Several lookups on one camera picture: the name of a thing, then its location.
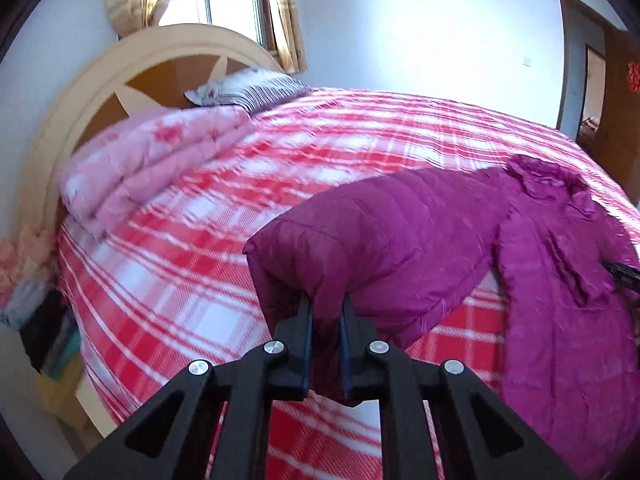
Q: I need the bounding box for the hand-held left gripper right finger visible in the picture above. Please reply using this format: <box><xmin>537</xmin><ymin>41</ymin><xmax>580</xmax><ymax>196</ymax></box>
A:
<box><xmin>338</xmin><ymin>294</ymin><xmax>581</xmax><ymax>480</ymax></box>

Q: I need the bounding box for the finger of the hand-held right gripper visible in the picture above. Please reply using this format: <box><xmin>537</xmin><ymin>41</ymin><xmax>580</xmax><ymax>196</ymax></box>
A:
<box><xmin>602</xmin><ymin>259</ymin><xmax>640</xmax><ymax>295</ymax></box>

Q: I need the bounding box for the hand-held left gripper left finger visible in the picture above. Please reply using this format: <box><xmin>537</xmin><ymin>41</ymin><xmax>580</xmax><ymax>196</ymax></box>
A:
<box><xmin>62</xmin><ymin>292</ymin><xmax>316</xmax><ymax>480</ymax></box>

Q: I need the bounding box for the purple down jacket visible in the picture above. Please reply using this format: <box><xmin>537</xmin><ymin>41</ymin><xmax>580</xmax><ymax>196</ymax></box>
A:
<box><xmin>242</xmin><ymin>154</ymin><xmax>640</xmax><ymax>480</ymax></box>

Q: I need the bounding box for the pile of mixed clothes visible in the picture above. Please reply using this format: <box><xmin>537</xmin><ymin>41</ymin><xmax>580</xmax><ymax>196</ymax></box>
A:
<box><xmin>0</xmin><ymin>225</ymin><xmax>81</xmax><ymax>381</ymax></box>

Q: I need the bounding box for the red plaid bed sheet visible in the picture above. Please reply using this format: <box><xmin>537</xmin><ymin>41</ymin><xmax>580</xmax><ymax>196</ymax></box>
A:
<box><xmin>52</xmin><ymin>87</ymin><xmax>640</xmax><ymax>480</ymax></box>

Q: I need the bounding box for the brown wooden door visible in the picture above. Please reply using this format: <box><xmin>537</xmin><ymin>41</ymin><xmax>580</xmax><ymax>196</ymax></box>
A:
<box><xmin>595</xmin><ymin>25</ymin><xmax>640</xmax><ymax>201</ymax></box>

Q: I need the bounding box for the pink folded quilt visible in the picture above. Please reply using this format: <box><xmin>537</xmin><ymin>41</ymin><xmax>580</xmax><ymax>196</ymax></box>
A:
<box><xmin>57</xmin><ymin>107</ymin><xmax>256</xmax><ymax>241</ymax></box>

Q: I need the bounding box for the yellow bedside cabinet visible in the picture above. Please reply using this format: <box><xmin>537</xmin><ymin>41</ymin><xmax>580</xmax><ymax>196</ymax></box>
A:
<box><xmin>35</xmin><ymin>355</ymin><xmax>98</xmax><ymax>433</ymax></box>

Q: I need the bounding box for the striped pillow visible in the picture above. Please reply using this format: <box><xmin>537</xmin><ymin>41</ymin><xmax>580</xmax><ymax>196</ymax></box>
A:
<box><xmin>184</xmin><ymin>70</ymin><xmax>312</xmax><ymax>112</ymax></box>

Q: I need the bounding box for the cream wooden headboard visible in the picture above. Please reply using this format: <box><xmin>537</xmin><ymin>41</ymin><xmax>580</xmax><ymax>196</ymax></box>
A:
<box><xmin>17</xmin><ymin>24</ymin><xmax>283</xmax><ymax>241</ymax></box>

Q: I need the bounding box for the dark door frame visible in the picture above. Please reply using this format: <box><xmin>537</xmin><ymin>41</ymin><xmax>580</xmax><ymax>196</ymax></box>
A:
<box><xmin>556</xmin><ymin>0</ymin><xmax>631</xmax><ymax>147</ymax></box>

